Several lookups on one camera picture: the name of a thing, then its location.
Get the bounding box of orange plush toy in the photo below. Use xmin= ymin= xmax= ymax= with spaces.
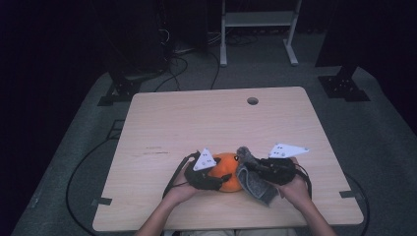
xmin=208 ymin=151 xmax=246 ymax=194

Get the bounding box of black stand base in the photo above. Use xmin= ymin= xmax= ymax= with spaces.
xmin=318 ymin=65 xmax=372 ymax=103
xmin=96 ymin=74 xmax=144 ymax=107

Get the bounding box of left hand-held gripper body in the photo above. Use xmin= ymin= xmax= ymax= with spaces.
xmin=183 ymin=147 xmax=224 ymax=192

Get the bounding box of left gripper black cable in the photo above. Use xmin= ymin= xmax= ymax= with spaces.
xmin=161 ymin=149 xmax=202 ymax=201

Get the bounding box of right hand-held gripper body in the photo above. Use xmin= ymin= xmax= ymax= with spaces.
xmin=258 ymin=143 xmax=311 ymax=187

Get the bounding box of curved black floor cable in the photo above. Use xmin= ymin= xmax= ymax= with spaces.
xmin=344 ymin=172 xmax=371 ymax=236

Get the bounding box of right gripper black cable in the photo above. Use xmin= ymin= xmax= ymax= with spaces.
xmin=292 ymin=161 xmax=314 ymax=200

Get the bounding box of black floor cable bundle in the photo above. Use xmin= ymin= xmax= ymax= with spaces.
xmin=152 ymin=54 xmax=190 ymax=93

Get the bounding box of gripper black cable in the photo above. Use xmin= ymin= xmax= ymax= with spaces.
xmin=161 ymin=149 xmax=202 ymax=201
xmin=292 ymin=161 xmax=314 ymax=200

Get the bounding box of person's right hand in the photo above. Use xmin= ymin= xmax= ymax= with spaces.
xmin=275 ymin=156 xmax=313 ymax=211

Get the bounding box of dark equipment cabinet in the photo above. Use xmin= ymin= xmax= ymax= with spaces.
xmin=107 ymin=0 xmax=173 ymax=78

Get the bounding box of black tape strip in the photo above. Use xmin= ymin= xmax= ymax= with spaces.
xmin=339 ymin=190 xmax=364 ymax=200
xmin=90 ymin=196 xmax=113 ymax=207

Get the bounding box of person's left hand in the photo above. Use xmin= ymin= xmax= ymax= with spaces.
xmin=162 ymin=172 xmax=202 ymax=208

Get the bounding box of long black floor cable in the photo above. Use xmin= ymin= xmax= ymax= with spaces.
xmin=65 ymin=137 xmax=116 ymax=236

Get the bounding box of white metal stand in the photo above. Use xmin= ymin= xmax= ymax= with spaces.
xmin=219 ymin=0 xmax=304 ymax=68

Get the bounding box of grey cloth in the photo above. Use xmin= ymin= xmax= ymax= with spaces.
xmin=235 ymin=146 xmax=280 ymax=207

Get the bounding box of thin black floor cable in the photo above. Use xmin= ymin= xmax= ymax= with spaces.
xmin=208 ymin=49 xmax=221 ymax=90

